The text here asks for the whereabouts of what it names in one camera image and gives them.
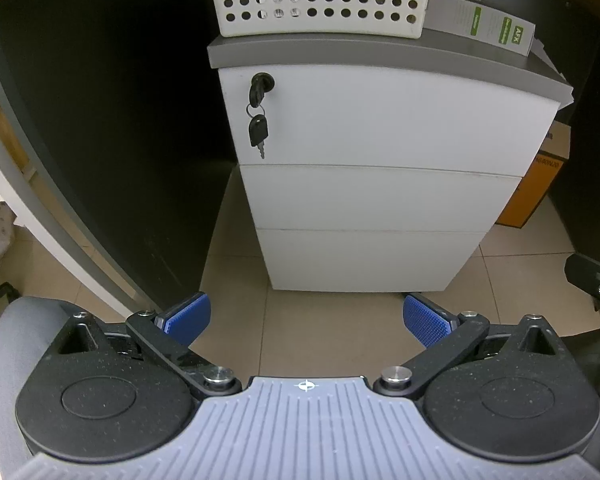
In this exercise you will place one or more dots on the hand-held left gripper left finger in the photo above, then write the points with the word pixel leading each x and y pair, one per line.
pixel 187 316

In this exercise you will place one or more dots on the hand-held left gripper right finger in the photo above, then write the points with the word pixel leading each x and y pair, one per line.
pixel 422 318

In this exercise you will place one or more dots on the white low drawer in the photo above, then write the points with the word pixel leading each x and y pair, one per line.
pixel 370 260

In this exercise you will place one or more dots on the white drawer cabinet grey top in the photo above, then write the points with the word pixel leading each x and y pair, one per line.
pixel 380 120

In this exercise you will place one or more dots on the tall white drawer with lock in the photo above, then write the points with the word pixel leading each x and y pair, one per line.
pixel 390 115

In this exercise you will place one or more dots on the dark cloth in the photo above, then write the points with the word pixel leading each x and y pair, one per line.
pixel 587 360

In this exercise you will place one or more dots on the orange cardboard box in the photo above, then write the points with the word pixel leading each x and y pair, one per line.
pixel 530 190

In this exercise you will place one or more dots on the white table leg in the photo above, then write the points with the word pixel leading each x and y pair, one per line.
pixel 45 240

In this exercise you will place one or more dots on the black key in lock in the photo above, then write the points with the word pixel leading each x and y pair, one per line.
pixel 259 87

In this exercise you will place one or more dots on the white box with green label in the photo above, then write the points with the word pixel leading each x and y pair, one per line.
pixel 480 22

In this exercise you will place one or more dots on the white perforated plastic basket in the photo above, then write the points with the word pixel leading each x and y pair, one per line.
pixel 320 17

